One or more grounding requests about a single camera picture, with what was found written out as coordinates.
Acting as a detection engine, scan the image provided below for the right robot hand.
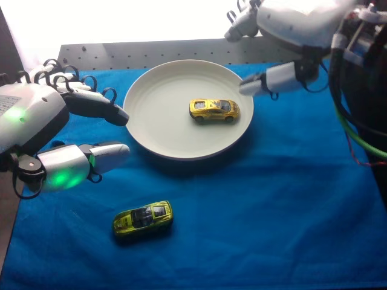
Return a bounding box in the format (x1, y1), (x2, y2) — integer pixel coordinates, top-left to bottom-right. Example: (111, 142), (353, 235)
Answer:
(224, 0), (360, 100)

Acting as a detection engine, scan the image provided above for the perforated board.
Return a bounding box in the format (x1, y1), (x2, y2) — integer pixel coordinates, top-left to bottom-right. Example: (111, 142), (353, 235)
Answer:
(59, 37), (303, 72)

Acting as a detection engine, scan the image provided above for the yellow toy car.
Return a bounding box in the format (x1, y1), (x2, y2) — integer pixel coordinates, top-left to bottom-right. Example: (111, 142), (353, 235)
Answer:
(189, 98), (241, 124)

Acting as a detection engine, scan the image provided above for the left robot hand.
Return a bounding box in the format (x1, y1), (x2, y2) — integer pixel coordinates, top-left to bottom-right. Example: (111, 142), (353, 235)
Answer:
(0, 59), (131, 199)

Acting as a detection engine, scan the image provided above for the white round plate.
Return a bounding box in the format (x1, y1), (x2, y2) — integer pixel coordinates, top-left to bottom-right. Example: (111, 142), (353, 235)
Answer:
(122, 59), (255, 161)

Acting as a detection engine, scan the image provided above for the green cable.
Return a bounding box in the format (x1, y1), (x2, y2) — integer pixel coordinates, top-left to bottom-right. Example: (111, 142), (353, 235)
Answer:
(332, 99), (387, 160)

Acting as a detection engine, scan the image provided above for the white backdrop cloth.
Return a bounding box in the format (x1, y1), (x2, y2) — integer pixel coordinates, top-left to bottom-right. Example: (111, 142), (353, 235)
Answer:
(0, 0), (387, 73)

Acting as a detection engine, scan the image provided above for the blue table cloth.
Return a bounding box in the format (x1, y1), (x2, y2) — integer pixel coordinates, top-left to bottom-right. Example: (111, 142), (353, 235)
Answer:
(0, 62), (387, 290)

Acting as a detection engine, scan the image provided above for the green toy car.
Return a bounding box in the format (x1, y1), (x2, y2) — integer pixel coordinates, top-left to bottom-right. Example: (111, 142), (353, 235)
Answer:
(112, 200), (175, 239)

